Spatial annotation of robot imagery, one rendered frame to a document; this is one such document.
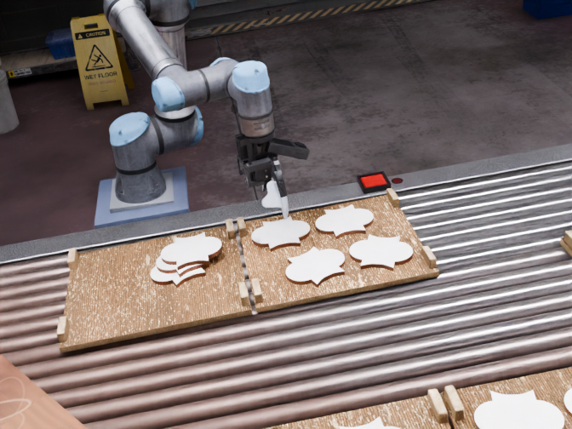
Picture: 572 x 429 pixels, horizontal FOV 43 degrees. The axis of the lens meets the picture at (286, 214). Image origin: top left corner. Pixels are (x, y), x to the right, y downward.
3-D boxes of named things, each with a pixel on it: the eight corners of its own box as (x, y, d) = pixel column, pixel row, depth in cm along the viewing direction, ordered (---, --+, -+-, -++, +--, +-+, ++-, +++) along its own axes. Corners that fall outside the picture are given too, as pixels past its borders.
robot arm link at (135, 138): (109, 159, 213) (100, 117, 206) (151, 147, 218) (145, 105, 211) (122, 174, 204) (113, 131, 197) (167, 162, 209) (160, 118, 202)
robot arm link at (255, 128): (265, 103, 163) (278, 116, 157) (268, 122, 166) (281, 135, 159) (234, 111, 162) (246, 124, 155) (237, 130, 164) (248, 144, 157)
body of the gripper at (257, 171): (239, 176, 170) (231, 130, 164) (273, 167, 172) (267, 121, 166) (249, 191, 164) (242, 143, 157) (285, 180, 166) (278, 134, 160)
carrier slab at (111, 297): (73, 260, 181) (71, 254, 181) (234, 229, 185) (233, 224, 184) (60, 353, 152) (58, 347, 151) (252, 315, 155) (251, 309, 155)
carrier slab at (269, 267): (237, 228, 185) (237, 223, 184) (391, 198, 189) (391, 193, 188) (256, 313, 156) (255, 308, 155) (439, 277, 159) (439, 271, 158)
